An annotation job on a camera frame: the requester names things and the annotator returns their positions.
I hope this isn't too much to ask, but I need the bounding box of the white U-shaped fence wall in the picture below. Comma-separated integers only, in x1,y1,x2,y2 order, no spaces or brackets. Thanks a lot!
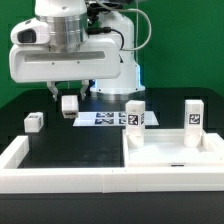
0,136,224,194

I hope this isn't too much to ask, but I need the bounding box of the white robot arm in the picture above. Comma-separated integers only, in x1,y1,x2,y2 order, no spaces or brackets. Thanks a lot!
9,0,145,100

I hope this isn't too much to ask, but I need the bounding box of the white marker sheet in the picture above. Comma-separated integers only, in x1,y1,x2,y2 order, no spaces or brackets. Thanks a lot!
72,111,160,127

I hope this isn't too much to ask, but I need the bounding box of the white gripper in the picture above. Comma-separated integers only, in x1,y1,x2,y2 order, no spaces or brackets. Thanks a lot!
9,18,121,101

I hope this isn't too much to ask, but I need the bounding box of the white square tabletop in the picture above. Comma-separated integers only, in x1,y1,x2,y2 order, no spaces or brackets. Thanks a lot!
123,129,224,167

